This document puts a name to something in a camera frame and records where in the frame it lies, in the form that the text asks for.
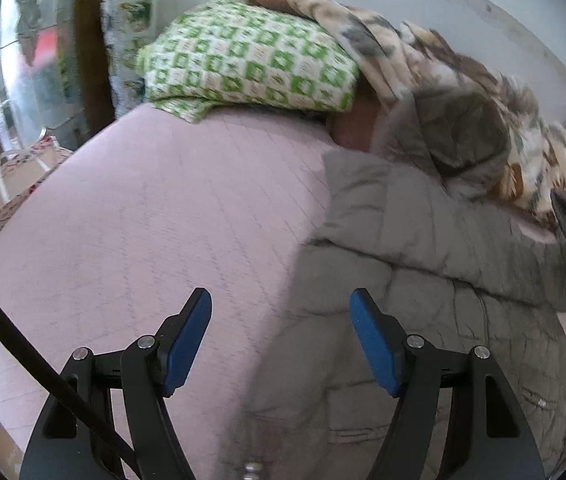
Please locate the floral patterned pillow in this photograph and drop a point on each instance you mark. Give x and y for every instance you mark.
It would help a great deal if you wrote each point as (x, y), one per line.
(125, 40)

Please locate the green checkered folded blanket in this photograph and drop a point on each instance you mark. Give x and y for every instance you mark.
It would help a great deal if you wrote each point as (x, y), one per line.
(248, 55)

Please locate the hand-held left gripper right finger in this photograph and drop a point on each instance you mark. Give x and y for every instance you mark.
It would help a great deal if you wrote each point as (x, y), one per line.
(375, 342)

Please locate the brown beige patterned blanket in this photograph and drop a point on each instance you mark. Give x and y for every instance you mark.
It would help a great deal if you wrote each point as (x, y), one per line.
(413, 75)

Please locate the pink quilted bed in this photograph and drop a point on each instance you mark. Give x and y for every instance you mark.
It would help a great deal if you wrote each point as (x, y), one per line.
(133, 240)

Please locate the red floral cloth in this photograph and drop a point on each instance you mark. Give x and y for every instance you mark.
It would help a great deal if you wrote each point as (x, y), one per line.
(10, 185)

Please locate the grey quilted jacket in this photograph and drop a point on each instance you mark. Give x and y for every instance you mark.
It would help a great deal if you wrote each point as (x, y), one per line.
(433, 280)

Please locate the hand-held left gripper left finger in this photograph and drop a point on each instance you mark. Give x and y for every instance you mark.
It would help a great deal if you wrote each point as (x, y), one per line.
(189, 347)

